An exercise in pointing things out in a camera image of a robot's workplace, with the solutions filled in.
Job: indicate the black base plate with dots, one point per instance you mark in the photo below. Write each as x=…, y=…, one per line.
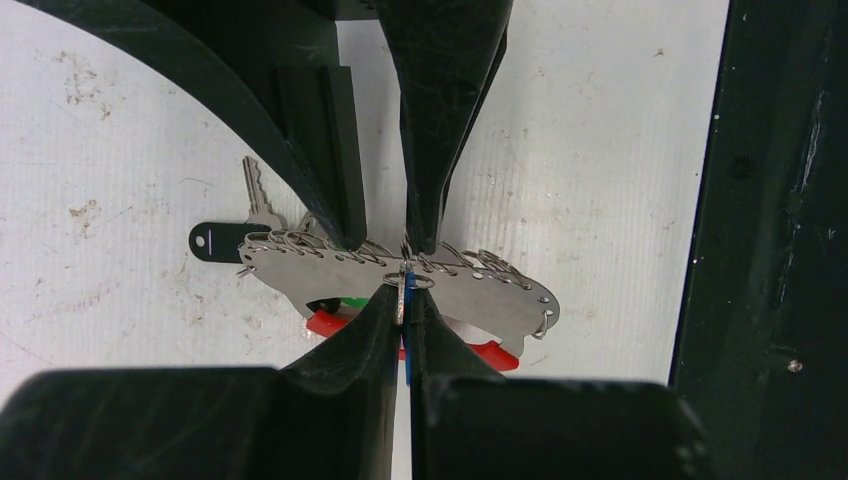
x=761, y=348

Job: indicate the silver key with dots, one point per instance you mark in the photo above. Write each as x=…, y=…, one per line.
x=260, y=210

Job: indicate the green key tag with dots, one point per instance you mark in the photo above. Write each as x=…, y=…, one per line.
x=354, y=302

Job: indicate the metal key holder red handle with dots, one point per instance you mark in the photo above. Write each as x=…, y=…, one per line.
x=476, y=288

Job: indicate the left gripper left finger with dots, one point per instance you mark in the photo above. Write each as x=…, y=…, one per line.
x=327, y=415

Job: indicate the black key tag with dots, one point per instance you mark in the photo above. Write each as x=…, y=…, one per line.
x=219, y=242

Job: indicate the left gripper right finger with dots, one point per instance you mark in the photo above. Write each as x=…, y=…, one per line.
x=468, y=421

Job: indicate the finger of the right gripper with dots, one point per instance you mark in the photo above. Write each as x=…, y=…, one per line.
x=270, y=70
x=446, y=55

